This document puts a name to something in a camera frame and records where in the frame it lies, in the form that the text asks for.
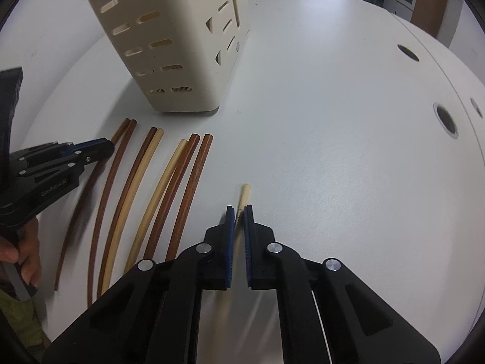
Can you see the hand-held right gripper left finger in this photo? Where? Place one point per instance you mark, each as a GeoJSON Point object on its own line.
{"type": "Point", "coordinates": [229, 250]}

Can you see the person's left hand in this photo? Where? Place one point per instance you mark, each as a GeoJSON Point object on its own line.
{"type": "Point", "coordinates": [28, 250]}

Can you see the person's olive clothing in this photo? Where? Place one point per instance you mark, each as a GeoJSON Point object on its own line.
{"type": "Point", "coordinates": [19, 322]}

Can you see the cream plastic utensil holder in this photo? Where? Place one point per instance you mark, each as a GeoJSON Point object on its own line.
{"type": "Point", "coordinates": [166, 45]}

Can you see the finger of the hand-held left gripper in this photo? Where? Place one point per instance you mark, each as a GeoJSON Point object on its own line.
{"type": "Point", "coordinates": [94, 145]}
{"type": "Point", "coordinates": [57, 168]}

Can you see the dark brown wooden chopstick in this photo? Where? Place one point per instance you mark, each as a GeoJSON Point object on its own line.
{"type": "Point", "coordinates": [180, 174]}
{"type": "Point", "coordinates": [195, 182]}
{"type": "Point", "coordinates": [77, 220]}
{"type": "Point", "coordinates": [99, 227]}

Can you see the medium brown wooden chopstick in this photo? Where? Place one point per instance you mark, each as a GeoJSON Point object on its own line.
{"type": "Point", "coordinates": [145, 146]}

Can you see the light bamboo chopstick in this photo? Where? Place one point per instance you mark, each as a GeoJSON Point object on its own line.
{"type": "Point", "coordinates": [243, 197]}
{"type": "Point", "coordinates": [167, 180]}
{"type": "Point", "coordinates": [153, 148]}

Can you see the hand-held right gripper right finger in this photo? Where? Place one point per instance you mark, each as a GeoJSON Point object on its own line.
{"type": "Point", "coordinates": [248, 250]}

